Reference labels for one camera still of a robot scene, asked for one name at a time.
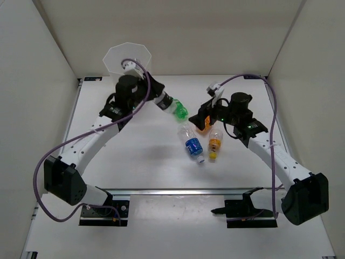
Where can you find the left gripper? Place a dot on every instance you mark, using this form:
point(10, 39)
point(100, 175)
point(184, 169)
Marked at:
point(156, 88)

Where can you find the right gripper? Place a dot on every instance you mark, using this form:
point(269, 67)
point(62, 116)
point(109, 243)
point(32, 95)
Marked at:
point(199, 120)

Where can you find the orange plastic bottle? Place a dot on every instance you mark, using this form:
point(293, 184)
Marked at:
point(207, 127)

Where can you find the green plastic bottle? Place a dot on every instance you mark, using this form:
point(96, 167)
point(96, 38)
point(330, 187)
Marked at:
point(172, 106)

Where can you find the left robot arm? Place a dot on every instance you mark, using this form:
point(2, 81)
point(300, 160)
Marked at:
point(63, 174)

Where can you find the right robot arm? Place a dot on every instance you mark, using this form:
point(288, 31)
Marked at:
point(305, 194)

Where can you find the white plastic bin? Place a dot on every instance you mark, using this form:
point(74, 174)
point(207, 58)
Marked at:
point(113, 60)

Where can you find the clear bottle yellow cap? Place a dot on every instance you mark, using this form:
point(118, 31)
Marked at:
point(215, 142)

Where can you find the clear bottle blue label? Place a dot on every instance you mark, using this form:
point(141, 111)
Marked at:
point(190, 141)

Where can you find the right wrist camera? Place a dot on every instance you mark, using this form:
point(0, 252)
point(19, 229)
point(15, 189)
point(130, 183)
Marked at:
point(215, 90)

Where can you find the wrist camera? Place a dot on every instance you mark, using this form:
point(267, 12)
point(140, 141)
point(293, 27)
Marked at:
point(215, 90)
point(132, 68)

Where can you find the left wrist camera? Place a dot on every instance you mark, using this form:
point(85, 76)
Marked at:
point(132, 68)

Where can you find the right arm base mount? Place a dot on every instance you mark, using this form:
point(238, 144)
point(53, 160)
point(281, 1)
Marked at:
point(241, 213)

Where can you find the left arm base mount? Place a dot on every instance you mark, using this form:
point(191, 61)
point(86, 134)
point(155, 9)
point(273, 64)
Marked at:
point(107, 217)

